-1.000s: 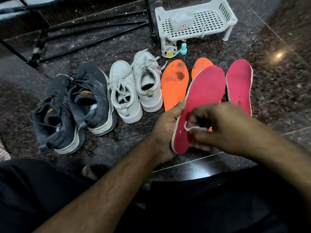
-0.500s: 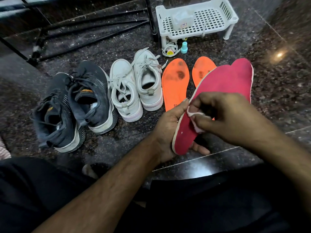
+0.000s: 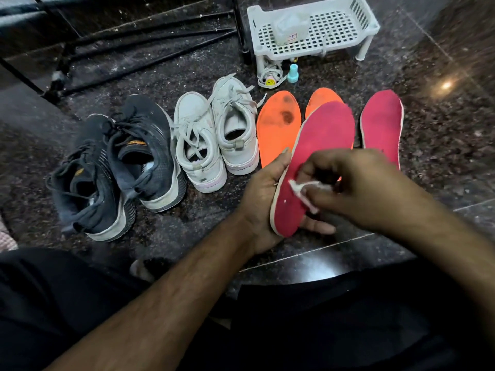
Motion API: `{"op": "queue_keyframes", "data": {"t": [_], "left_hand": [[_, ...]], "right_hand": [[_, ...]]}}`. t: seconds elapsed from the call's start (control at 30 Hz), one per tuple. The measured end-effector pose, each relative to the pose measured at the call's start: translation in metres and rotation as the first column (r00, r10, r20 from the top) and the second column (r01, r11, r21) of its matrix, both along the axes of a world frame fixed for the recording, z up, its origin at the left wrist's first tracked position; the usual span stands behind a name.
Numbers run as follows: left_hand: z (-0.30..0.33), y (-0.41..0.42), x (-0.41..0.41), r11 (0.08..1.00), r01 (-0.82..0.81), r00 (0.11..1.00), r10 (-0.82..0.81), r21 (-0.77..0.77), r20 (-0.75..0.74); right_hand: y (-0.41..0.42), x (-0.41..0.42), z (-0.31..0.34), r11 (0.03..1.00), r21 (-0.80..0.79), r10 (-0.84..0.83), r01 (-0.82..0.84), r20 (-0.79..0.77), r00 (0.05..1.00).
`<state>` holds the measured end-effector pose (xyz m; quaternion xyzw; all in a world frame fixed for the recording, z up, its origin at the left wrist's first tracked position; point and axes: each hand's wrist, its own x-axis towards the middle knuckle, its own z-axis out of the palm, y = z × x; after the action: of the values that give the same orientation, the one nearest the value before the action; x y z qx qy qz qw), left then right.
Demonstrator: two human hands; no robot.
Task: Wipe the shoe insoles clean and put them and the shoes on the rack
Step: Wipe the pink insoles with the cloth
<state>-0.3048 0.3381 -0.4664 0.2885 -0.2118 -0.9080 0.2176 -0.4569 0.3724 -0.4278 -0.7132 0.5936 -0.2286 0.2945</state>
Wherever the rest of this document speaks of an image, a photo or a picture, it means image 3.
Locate black metal stand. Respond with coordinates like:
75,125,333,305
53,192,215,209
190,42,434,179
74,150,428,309
0,0,256,105

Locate person's foot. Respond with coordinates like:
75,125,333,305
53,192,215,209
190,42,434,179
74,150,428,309
129,257,175,283

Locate person's black trousers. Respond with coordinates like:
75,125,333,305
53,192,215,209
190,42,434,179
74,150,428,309
0,247,495,371

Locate white plastic rack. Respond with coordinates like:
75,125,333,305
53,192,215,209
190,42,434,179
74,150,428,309
247,0,381,78

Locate white shoelace bundle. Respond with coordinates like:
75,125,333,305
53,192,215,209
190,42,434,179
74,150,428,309
257,62,287,89

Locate white sneaker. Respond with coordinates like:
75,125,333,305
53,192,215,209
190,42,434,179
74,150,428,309
209,73,267,176
172,91,227,194

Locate person's right forearm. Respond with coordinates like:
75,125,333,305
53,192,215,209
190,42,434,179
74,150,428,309
391,193,495,336

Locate person's left hand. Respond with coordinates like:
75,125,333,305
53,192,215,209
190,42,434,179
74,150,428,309
237,148,336,256

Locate pink checked cloth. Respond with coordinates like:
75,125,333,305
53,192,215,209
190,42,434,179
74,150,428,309
0,216,19,253

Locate person's left forearm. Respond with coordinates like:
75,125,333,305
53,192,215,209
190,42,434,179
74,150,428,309
46,211,257,371

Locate black sneaker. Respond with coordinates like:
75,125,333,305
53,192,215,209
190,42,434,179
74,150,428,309
46,114,137,242
105,94,187,213

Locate clear plastic bottle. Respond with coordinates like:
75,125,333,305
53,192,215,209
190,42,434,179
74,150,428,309
273,11,311,47

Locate white wipe cloth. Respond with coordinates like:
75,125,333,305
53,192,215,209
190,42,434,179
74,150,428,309
288,179,333,215

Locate pink shoe insole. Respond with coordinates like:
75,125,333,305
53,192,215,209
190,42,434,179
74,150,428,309
269,101,356,238
360,89,405,170

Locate person's right hand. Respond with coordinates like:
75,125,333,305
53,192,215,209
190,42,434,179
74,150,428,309
296,148,433,238

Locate orange shoe insole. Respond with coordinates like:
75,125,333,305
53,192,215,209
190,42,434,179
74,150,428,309
256,90,302,169
305,87,345,119

